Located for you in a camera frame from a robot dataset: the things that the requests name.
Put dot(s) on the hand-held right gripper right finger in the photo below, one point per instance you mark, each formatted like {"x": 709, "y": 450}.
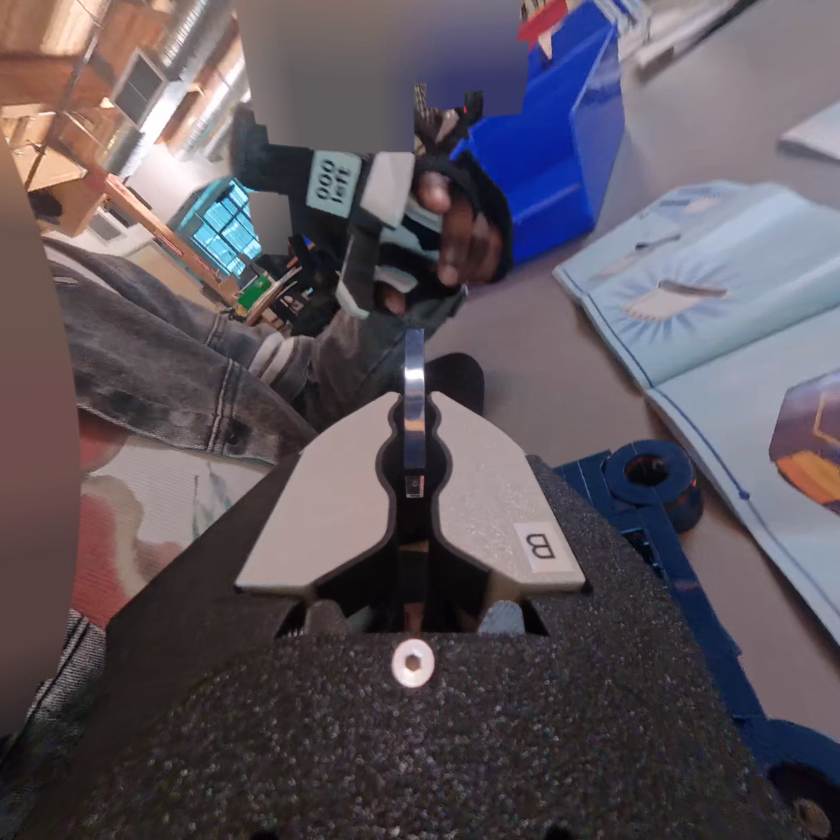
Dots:
{"x": 492, "y": 505}

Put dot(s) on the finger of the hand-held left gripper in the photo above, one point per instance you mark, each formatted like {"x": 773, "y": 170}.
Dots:
{"x": 387, "y": 190}
{"x": 359, "y": 275}

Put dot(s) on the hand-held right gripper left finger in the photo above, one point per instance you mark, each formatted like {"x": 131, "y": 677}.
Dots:
{"x": 328, "y": 518}

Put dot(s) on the dark blue brick plate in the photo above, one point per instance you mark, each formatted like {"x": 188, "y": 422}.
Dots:
{"x": 413, "y": 394}

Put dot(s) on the dark blue brick console model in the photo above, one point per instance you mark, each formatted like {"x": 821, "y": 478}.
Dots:
{"x": 649, "y": 485}

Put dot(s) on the person's left forearm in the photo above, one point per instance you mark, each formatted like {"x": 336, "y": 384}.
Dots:
{"x": 328, "y": 361}

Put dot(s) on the person's left hand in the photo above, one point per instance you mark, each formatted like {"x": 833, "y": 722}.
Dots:
{"x": 472, "y": 243}

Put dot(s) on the black bumpy cushion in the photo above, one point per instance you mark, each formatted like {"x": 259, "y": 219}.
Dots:
{"x": 459, "y": 387}

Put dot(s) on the blue plastic bin with divider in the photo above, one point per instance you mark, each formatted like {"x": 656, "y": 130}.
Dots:
{"x": 551, "y": 170}

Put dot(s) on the red plastic bin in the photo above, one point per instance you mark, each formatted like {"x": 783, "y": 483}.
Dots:
{"x": 541, "y": 19}

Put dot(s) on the small blue plastic bin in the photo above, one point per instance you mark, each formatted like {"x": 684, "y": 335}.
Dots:
{"x": 571, "y": 33}

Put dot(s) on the white papers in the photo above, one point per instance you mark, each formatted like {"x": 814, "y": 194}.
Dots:
{"x": 689, "y": 33}

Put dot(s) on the camera on tripod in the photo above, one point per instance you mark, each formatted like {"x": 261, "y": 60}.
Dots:
{"x": 453, "y": 124}

